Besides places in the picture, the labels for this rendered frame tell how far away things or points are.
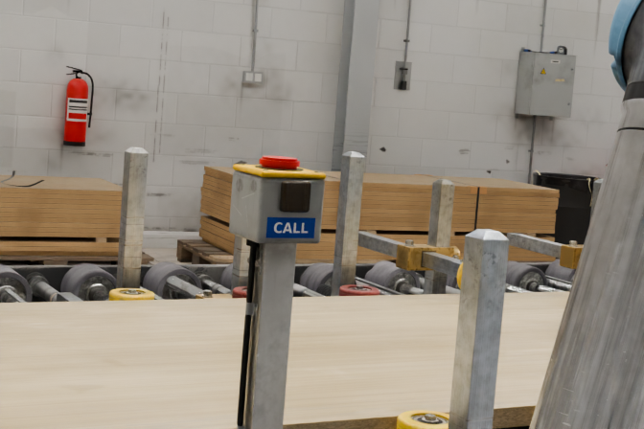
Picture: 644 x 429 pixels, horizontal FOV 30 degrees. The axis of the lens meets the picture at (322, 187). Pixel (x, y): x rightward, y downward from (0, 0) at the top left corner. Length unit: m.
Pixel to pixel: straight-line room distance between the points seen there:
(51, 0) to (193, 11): 1.01
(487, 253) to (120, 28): 7.38
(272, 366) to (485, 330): 0.26
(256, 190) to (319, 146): 7.99
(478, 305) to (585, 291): 0.44
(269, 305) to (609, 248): 0.42
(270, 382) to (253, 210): 0.18
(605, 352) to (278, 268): 0.42
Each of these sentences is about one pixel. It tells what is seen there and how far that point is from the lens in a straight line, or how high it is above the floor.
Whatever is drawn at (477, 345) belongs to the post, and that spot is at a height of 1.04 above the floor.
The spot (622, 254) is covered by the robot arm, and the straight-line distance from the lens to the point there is 0.87.
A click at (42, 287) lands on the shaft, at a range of 2.70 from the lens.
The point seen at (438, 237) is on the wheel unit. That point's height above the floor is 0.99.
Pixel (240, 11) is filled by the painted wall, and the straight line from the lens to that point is 8.87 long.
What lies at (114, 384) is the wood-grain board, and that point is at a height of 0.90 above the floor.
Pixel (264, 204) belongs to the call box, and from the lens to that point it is 1.15.
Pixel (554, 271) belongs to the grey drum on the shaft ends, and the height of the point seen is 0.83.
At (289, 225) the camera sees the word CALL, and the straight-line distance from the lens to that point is 1.16.
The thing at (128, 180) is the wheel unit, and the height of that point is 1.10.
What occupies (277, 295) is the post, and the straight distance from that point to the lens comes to 1.19.
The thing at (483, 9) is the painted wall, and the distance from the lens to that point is 9.77.
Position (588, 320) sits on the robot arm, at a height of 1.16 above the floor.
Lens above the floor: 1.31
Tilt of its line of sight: 5 degrees down
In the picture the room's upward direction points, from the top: 4 degrees clockwise
